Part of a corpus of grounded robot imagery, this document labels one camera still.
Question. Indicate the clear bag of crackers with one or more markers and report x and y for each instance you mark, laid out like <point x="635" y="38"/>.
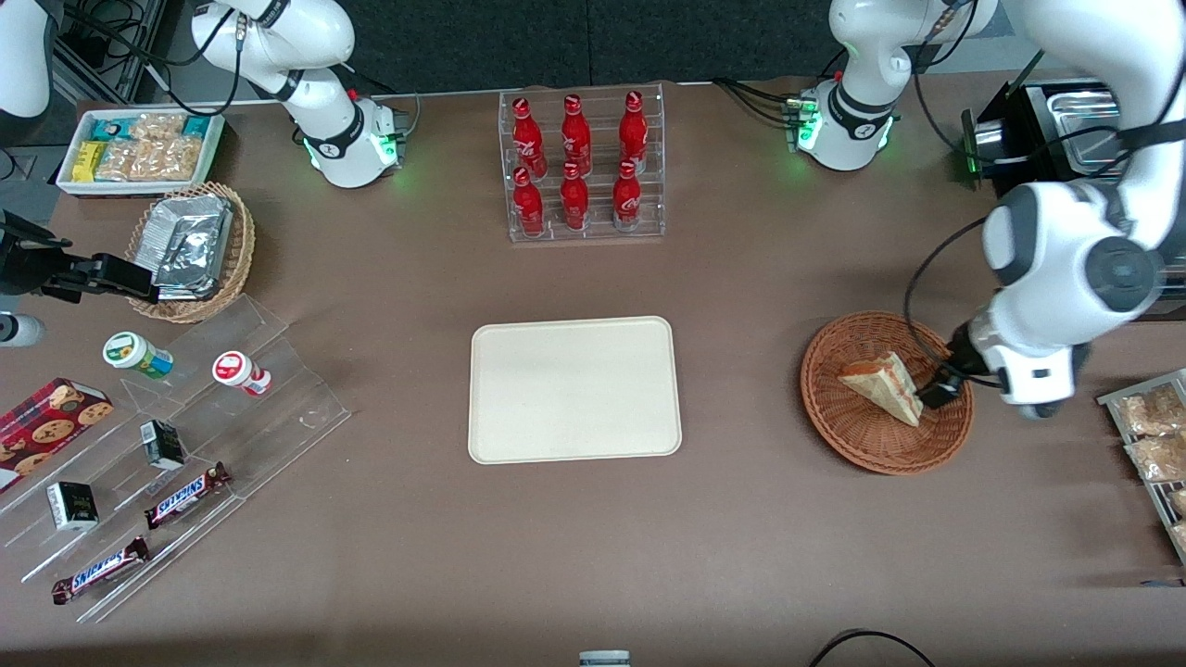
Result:
<point x="1149" y="412"/>
<point x="1158" y="458"/>
<point x="1179" y="505"/>

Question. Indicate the tan oval wicker basket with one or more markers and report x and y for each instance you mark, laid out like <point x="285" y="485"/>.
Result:
<point x="239" y="250"/>

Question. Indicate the clear acrylic bottle rack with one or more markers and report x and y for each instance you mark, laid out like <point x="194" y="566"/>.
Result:
<point x="598" y="227"/>

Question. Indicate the white rectangular snack bin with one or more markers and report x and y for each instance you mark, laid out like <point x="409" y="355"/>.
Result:
<point x="69" y="185"/>

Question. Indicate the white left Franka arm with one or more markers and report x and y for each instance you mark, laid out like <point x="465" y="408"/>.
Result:
<point x="1066" y="241"/>

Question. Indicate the grey white object table edge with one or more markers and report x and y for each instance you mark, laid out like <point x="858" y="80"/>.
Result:
<point x="604" y="660"/>

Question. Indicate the Snickers chocolate bar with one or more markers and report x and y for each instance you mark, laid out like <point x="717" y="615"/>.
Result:
<point x="100" y="570"/>
<point x="188" y="495"/>

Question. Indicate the silver foil packet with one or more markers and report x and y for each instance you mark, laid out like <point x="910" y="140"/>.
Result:
<point x="181" y="215"/>
<point x="190" y="264"/>

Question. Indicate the cream rectangular plastic tray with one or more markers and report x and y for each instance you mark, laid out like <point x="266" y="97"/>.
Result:
<point x="574" y="389"/>

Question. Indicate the red lid white cup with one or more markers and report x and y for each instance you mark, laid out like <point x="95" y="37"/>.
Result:
<point x="241" y="372"/>

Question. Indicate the clear bag of rice snacks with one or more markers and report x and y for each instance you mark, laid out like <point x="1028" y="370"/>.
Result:
<point x="157" y="159"/>
<point x="159" y="126"/>

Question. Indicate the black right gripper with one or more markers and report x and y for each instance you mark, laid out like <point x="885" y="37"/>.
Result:
<point x="28" y="264"/>

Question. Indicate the grey tray with snack bags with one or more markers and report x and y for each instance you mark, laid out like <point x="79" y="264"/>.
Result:
<point x="1116" y="400"/>

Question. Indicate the clear acrylic stepped display shelf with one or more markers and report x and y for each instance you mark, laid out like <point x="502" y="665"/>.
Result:
<point x="278" y="408"/>

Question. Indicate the white grey cylinder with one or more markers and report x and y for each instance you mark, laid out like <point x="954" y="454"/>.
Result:
<point x="18" y="330"/>

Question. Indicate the red cookie box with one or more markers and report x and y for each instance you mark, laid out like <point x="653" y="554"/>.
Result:
<point x="46" y="426"/>

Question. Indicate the red cola bottle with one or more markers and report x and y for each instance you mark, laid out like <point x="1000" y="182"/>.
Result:
<point x="575" y="134"/>
<point x="574" y="199"/>
<point x="634" y="130"/>
<point x="627" y="196"/>
<point x="528" y="206"/>
<point x="526" y="139"/>

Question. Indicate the triangular sandwich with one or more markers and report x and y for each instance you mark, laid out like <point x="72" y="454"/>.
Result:
<point x="880" y="384"/>

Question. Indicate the green lid white cup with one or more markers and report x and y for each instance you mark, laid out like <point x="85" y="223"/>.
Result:
<point x="137" y="355"/>

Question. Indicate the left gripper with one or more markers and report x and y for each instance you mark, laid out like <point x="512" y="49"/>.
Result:
<point x="960" y="359"/>

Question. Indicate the round brown wicker basket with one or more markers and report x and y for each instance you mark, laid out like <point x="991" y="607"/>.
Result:
<point x="852" y="435"/>

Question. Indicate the teal snack packet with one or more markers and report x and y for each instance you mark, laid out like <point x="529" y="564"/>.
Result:
<point x="196" y="126"/>
<point x="109" y="128"/>

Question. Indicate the small black drink carton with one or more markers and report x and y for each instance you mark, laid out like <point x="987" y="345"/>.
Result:
<point x="163" y="445"/>
<point x="72" y="506"/>

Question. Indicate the yellow snack packet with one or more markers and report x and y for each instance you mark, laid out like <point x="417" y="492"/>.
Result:
<point x="88" y="160"/>

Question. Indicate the black toaster oven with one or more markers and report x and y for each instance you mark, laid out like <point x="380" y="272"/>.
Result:
<point x="1028" y="139"/>

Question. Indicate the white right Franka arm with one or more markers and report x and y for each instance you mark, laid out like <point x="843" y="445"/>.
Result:
<point x="324" y="130"/>

